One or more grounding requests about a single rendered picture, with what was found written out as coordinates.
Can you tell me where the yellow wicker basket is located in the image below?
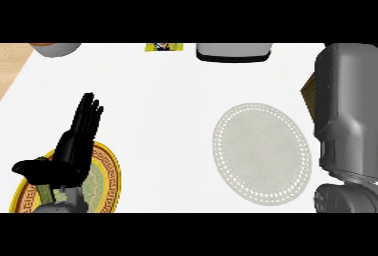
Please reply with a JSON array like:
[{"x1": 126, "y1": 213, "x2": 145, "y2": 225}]
[{"x1": 300, "y1": 71, "x2": 319, "y2": 118}]

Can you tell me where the grey appliance with black base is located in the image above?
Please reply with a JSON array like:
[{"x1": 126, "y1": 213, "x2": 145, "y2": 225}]
[{"x1": 195, "y1": 43, "x2": 275, "y2": 64}]

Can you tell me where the grey oval placemat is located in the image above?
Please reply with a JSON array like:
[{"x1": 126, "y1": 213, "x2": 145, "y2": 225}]
[{"x1": 212, "y1": 102, "x2": 313, "y2": 207}]

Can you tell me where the yellow printed box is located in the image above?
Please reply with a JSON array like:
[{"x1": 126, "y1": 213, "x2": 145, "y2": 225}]
[{"x1": 144, "y1": 43, "x2": 185, "y2": 53}]

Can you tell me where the grey round pot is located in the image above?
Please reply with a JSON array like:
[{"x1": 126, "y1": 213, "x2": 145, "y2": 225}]
[{"x1": 28, "y1": 43, "x2": 83, "y2": 59}]

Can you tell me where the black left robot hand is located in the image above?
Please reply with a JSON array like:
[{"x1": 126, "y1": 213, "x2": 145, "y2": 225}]
[{"x1": 11, "y1": 92, "x2": 105, "y2": 189}]

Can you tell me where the round yellow patterned plate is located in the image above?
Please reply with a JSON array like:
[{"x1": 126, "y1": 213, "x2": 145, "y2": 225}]
[{"x1": 8, "y1": 141, "x2": 123, "y2": 214}]

